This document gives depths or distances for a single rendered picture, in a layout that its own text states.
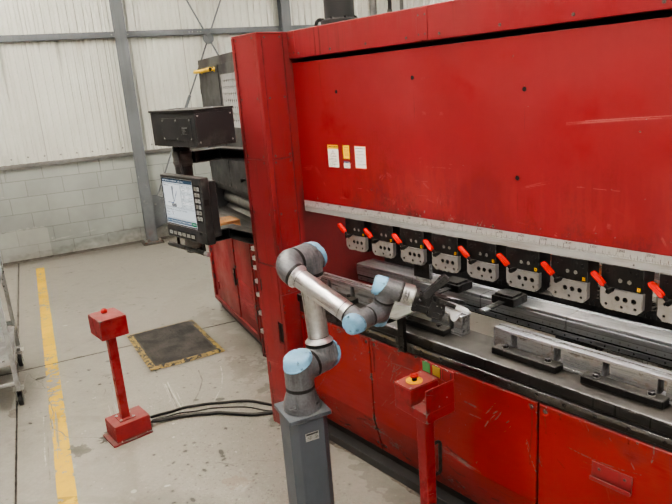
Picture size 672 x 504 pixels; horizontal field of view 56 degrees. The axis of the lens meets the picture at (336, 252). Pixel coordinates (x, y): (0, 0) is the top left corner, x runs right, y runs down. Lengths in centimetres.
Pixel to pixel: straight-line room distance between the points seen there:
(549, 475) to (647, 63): 156
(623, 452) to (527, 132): 119
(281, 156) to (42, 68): 613
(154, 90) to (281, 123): 603
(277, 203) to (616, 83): 187
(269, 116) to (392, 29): 87
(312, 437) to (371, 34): 176
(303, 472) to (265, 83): 192
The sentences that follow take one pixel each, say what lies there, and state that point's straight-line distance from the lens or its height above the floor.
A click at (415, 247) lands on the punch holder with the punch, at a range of 294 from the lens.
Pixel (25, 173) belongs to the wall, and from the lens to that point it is 926.
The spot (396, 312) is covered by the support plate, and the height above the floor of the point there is 100.
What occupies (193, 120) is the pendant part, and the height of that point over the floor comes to 189.
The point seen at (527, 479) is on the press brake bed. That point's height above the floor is 40.
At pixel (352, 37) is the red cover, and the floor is 222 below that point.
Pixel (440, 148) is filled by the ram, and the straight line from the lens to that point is 275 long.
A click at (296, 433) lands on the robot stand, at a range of 256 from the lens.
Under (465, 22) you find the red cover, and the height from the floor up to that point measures 221.
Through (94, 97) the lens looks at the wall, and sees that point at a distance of 925.
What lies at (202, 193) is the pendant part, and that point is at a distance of 334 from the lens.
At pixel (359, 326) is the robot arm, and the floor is 121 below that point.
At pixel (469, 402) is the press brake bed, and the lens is 286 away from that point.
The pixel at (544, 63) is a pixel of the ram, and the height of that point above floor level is 203.
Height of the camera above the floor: 203
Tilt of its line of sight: 15 degrees down
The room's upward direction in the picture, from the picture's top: 4 degrees counter-clockwise
